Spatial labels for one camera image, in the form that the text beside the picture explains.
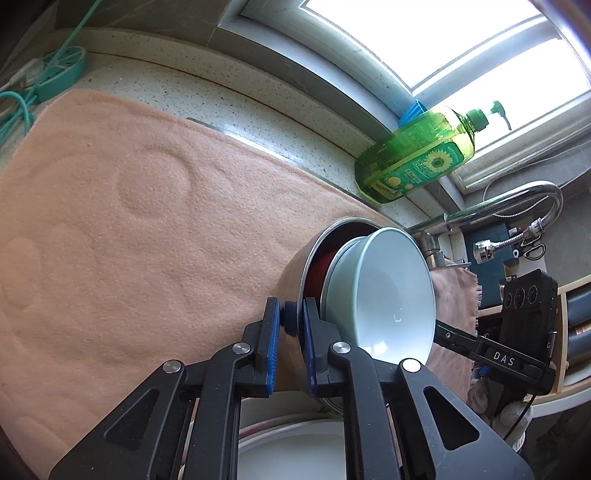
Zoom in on white gloved right hand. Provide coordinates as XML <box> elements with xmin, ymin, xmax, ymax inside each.
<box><xmin>466</xmin><ymin>377</ymin><xmax>532</xmax><ymax>452</ymax></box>

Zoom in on red steel bowl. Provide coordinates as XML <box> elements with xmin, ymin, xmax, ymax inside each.
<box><xmin>304</xmin><ymin>249</ymin><xmax>337</xmax><ymax>301</ymax></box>

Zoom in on chrome kitchen faucet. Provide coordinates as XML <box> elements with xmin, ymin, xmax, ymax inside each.
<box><xmin>407</xmin><ymin>181</ymin><xmax>564</xmax><ymax>268</ymax></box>

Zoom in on plain white oval dish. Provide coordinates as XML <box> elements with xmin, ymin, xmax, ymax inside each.
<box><xmin>238</xmin><ymin>419</ymin><xmax>346</xmax><ymax>480</ymax></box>

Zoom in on white plate large pink roses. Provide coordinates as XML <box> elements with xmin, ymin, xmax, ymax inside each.
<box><xmin>238</xmin><ymin>391</ymin><xmax>339</xmax><ymax>440</ymax></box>

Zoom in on pink towel mat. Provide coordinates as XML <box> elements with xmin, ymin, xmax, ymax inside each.
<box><xmin>0</xmin><ymin>88</ymin><xmax>484</xmax><ymax>478</ymax></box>

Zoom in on green dish soap bottle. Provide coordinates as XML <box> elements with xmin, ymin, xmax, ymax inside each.
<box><xmin>355</xmin><ymin>101</ymin><xmax>507</xmax><ymax>204</ymax></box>

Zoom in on teal cable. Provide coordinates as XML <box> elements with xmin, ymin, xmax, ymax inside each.
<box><xmin>0</xmin><ymin>0</ymin><xmax>105</xmax><ymax>144</ymax></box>

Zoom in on light blue ceramic bowl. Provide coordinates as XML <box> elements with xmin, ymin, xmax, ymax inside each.
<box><xmin>320</xmin><ymin>227</ymin><xmax>436</xmax><ymax>364</ymax></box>

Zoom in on large steel mixing bowl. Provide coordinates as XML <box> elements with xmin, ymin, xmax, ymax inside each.
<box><xmin>273</xmin><ymin>217</ymin><xmax>381</xmax><ymax>394</ymax></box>

